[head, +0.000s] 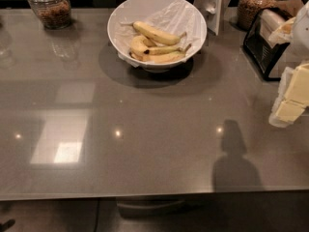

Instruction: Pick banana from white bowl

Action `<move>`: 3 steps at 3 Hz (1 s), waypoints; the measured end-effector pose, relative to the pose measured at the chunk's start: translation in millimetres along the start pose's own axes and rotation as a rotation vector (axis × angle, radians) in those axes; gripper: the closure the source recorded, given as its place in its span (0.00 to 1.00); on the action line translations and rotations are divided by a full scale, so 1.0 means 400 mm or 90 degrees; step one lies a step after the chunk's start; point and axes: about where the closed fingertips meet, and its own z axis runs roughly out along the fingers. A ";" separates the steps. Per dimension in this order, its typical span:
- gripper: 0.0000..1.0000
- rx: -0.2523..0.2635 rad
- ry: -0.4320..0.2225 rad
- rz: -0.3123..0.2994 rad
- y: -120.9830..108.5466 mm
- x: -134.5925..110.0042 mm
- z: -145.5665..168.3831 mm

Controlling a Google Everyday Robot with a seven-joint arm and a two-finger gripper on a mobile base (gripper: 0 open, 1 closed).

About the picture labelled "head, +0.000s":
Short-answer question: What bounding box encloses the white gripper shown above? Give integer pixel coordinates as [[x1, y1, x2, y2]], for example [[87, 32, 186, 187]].
[[284, 1, 309, 106]]

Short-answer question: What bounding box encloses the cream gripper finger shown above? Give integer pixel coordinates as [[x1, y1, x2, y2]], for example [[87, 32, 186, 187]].
[[275, 101, 305, 123]]

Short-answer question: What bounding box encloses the yellow banana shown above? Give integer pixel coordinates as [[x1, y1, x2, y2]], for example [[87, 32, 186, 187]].
[[129, 51, 185, 64], [130, 35, 191, 56], [132, 21, 186, 45]]

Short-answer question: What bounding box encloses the white bowl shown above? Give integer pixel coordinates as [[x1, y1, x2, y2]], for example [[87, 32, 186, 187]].
[[107, 0, 207, 71]]

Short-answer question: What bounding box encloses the brown paper bag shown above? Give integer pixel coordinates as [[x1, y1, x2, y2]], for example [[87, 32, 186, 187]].
[[276, 0, 304, 17]]

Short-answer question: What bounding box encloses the right glass jar with cereal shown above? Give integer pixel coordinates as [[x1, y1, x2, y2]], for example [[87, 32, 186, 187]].
[[238, 0, 278, 30]]

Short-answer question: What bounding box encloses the white paper stand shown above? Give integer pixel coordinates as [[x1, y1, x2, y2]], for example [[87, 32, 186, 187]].
[[193, 0, 223, 35]]

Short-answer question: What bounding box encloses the white plastic liner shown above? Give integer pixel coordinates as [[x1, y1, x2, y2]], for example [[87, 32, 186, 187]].
[[107, 0, 207, 70]]

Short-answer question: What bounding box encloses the left glass jar with nuts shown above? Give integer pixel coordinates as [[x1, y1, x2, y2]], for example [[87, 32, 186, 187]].
[[27, 0, 71, 29]]

